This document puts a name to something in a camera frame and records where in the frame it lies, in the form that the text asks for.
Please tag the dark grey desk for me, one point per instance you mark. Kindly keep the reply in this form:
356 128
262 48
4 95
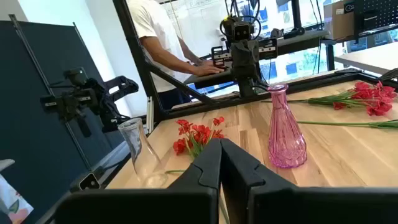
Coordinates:
304 37

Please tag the black box camera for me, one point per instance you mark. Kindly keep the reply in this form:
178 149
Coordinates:
89 182

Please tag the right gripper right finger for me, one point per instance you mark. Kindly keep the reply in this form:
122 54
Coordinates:
295 205

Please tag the dark tulip green stem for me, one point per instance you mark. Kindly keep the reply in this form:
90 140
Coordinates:
382 124
177 171

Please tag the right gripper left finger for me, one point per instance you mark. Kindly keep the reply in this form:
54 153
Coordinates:
174 205

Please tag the black pegboard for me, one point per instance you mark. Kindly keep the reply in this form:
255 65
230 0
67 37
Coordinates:
382 12

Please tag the black aluminium frame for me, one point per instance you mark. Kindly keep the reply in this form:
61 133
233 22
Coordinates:
136 43

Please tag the pink glass vase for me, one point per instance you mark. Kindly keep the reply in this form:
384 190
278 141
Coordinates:
286 143

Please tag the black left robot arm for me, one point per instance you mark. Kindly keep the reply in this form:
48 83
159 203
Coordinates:
247 87

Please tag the black monitor stand pole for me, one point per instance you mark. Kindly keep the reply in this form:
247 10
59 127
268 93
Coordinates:
297 15

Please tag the cardboard box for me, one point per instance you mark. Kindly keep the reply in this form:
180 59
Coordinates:
337 21

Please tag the red flower bunch green stems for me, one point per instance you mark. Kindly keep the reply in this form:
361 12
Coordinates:
200 132

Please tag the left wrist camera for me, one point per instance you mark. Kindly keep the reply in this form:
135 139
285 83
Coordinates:
242 32

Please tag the red flower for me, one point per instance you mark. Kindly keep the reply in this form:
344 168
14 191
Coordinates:
377 99

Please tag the floral print cloth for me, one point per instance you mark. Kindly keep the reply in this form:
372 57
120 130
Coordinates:
12 205

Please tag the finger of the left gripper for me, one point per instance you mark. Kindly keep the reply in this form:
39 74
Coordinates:
252 59
238 60

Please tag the silver aluminium bracket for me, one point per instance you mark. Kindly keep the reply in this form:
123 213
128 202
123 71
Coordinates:
150 115

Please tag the person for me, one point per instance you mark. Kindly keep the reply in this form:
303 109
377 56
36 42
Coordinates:
152 25

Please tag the dark blue partition panel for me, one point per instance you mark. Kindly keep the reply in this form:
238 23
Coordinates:
28 124

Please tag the light wood desk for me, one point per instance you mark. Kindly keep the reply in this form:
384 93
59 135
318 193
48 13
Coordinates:
370 59

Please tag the clear glass vase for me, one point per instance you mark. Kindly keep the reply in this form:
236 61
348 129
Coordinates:
141 155

